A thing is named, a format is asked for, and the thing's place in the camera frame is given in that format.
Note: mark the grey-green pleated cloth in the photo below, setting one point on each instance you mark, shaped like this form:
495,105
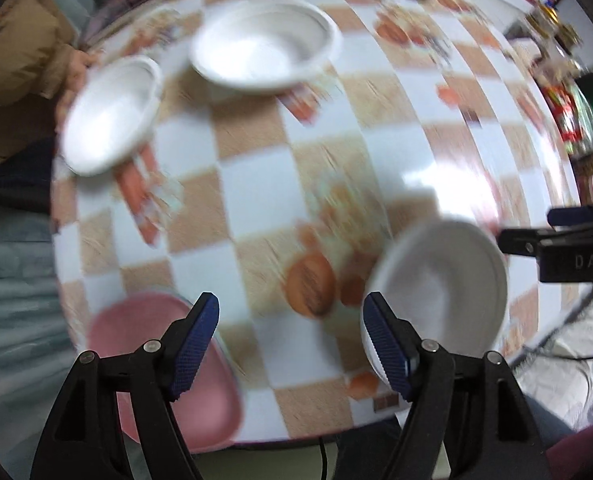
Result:
11,300

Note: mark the checkered printed tablecloth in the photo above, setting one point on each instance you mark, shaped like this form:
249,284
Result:
326,160

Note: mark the pink plastic plate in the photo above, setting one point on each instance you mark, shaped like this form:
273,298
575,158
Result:
211,400

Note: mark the person's dark trousers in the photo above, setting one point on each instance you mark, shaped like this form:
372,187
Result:
366,452

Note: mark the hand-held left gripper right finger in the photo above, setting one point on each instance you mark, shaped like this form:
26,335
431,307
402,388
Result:
386,350

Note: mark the shelf of colourful packets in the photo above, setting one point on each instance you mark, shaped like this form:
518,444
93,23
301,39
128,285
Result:
571,95

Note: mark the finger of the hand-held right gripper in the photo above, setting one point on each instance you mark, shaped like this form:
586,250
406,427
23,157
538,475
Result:
574,216
519,242

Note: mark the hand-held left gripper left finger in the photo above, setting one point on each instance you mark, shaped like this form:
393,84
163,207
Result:
196,345

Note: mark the white foam bowl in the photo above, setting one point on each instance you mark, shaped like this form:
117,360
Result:
441,285
261,42
109,115

